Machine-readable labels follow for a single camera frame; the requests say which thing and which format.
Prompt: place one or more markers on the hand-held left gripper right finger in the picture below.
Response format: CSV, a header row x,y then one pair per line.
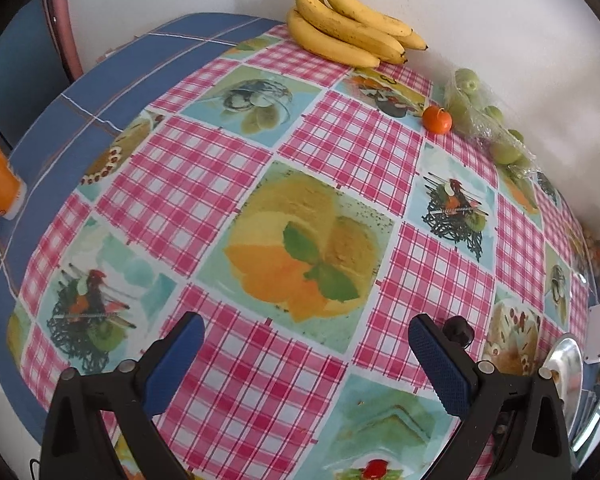
x,y
440,365

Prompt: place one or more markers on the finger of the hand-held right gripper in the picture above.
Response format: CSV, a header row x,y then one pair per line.
x,y
457,331

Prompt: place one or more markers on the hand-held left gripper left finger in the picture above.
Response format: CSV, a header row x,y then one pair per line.
x,y
172,360

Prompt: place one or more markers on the round steel bowl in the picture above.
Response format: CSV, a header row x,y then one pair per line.
x,y
567,370

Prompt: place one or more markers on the small tangerine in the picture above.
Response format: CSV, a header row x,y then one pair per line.
x,y
437,119

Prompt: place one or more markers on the pink plaid fruit-print tablecloth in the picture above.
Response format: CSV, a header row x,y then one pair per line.
x,y
330,125

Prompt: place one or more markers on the pile of green jujubes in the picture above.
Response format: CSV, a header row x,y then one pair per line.
x,y
467,80

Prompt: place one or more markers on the blue checked cloth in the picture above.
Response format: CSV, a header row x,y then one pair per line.
x,y
130,65

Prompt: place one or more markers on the yellow banana bunch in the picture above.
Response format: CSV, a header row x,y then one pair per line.
x,y
340,42

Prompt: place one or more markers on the blue and pink chair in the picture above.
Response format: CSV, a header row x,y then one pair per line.
x,y
25,70

